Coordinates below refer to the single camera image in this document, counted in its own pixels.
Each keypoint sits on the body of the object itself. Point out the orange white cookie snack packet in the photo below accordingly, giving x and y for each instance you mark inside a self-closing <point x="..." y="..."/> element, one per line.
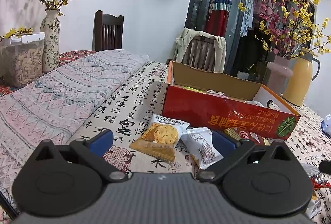
<point x="160" y="133"/>

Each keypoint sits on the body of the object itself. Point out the red blue hanging garment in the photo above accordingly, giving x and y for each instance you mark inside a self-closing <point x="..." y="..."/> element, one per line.
<point x="218" y="22"/>

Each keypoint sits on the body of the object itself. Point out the wooden slat chair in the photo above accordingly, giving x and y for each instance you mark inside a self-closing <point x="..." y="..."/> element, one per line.
<point x="200" y="52"/>

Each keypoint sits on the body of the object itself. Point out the pale blue white bag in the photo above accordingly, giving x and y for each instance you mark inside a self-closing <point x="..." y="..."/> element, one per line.
<point x="326" y="124"/>

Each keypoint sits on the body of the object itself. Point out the small white container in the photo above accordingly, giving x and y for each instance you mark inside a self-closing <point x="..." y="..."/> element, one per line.
<point x="243" y="74"/>

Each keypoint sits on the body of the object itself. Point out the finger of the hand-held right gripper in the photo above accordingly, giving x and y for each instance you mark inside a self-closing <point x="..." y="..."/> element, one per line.
<point x="325" y="166"/>

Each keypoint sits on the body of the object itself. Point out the yellow thermos jug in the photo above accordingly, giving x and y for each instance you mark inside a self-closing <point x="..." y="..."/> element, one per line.
<point x="297" y="82"/>

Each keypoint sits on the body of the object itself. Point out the dark glass door frame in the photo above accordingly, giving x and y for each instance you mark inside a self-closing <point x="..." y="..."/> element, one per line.
<point x="191" y="7"/>

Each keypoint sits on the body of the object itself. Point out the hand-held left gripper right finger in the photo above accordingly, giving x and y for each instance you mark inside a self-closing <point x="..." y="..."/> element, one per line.
<point x="222" y="141"/>

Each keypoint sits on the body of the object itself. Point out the chair draped with beige jacket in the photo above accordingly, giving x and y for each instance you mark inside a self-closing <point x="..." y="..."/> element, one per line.
<point x="181" y="45"/>

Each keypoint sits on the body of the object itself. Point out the green snack packet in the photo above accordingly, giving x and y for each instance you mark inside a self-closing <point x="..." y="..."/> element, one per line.
<point x="191" y="88"/>

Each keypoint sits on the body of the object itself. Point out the gold striped snack packet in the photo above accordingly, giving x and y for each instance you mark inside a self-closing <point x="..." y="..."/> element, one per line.
<point x="231" y="131"/>

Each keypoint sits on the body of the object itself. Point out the yellow flower sprig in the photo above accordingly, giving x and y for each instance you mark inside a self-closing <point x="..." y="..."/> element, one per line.
<point x="11" y="32"/>

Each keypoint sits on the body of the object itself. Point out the red silver snack packet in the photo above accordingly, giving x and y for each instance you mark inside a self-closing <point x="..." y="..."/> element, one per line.
<point x="252" y="137"/>

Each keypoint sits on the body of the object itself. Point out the dark wooden chair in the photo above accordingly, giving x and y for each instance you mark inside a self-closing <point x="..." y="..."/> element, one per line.
<point x="107" y="32"/>

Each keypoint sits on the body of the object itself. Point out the floral ceramic vase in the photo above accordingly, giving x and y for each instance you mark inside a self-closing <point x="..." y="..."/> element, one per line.
<point x="50" y="40"/>

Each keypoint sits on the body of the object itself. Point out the pink vase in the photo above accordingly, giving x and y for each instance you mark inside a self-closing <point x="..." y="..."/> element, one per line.
<point x="276" y="76"/>

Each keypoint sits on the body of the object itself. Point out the clear seed container white lid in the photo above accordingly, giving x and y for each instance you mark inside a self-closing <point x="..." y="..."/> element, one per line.
<point x="25" y="63"/>

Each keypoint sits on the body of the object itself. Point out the red cardboard box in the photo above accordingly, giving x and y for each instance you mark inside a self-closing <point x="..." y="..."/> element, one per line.
<point x="206" y="113"/>

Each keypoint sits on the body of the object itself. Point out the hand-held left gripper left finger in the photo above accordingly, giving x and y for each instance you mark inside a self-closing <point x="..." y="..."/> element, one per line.
<point x="102" y="140"/>

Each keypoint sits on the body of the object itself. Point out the silver white snack packet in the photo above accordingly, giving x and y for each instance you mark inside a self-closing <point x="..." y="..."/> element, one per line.
<point x="256" y="103"/>

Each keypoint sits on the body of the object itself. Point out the folded pastel patterned cloth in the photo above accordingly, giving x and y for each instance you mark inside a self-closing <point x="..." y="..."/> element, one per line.
<point x="64" y="89"/>

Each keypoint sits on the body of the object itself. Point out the large pink yellow blossom branches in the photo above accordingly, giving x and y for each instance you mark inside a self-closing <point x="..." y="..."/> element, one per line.
<point x="284" y="14"/>

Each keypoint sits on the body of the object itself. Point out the light blue hanging clothes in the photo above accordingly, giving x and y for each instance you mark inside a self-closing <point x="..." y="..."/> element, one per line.
<point x="245" y="22"/>

